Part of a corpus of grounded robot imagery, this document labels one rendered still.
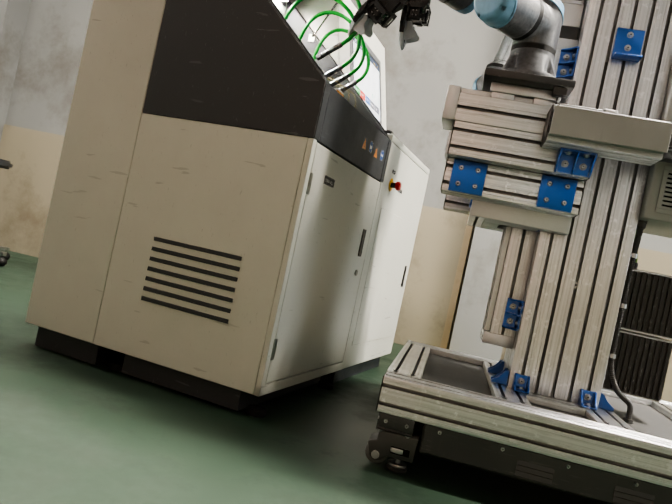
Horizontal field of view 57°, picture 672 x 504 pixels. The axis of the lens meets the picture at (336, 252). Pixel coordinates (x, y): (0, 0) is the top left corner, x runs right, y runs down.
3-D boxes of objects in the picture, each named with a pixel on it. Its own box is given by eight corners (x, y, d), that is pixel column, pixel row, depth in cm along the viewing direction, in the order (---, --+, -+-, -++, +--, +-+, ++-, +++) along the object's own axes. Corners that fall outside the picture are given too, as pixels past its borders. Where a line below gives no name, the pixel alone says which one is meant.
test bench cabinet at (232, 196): (253, 422, 169) (313, 138, 169) (87, 366, 189) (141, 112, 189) (339, 387, 235) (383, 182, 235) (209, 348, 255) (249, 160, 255)
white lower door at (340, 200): (267, 384, 171) (319, 142, 171) (259, 382, 172) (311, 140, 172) (344, 361, 232) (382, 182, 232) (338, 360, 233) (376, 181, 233)
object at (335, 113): (319, 141, 173) (331, 85, 173) (305, 139, 174) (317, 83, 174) (380, 181, 231) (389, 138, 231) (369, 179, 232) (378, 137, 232)
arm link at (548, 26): (565, 55, 165) (576, 5, 165) (535, 36, 157) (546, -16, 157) (528, 61, 174) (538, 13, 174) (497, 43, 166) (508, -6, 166)
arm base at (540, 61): (550, 98, 172) (557, 63, 172) (559, 82, 157) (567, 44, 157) (495, 90, 175) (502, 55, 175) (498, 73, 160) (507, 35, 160)
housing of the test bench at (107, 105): (87, 366, 189) (190, -116, 189) (19, 343, 199) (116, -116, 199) (281, 338, 321) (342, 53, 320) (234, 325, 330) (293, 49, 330)
